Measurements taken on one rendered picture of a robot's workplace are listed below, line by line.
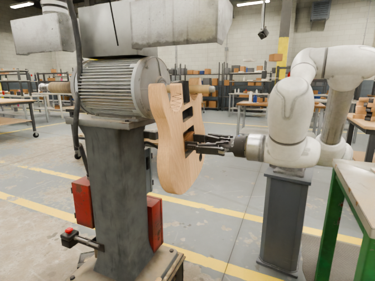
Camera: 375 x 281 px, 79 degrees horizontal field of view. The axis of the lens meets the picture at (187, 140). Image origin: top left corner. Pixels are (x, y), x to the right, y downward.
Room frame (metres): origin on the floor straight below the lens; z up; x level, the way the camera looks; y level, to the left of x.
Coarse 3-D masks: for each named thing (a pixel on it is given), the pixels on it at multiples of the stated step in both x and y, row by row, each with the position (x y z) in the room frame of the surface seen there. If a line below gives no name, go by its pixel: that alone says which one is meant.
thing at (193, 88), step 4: (168, 88) 0.92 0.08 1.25; (192, 88) 0.88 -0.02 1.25; (196, 88) 0.87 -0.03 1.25; (200, 88) 0.87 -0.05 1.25; (204, 88) 0.86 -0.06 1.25; (208, 88) 0.86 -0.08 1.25; (168, 92) 0.93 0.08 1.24; (192, 92) 0.89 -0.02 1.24; (196, 92) 0.88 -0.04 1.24; (200, 92) 0.87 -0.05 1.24; (204, 92) 0.87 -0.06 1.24; (208, 92) 0.86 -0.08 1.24
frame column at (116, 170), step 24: (96, 144) 0.98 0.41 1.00; (120, 144) 0.94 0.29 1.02; (96, 168) 0.98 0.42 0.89; (120, 168) 0.93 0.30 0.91; (144, 168) 1.09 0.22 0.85; (96, 192) 0.99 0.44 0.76; (120, 192) 0.93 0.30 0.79; (144, 192) 1.08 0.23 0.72; (96, 216) 1.00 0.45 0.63; (120, 216) 0.94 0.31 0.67; (144, 216) 1.07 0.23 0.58; (120, 240) 0.94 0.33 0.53; (144, 240) 1.06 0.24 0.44; (96, 264) 0.99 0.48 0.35; (120, 264) 0.94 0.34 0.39; (144, 264) 1.02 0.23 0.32
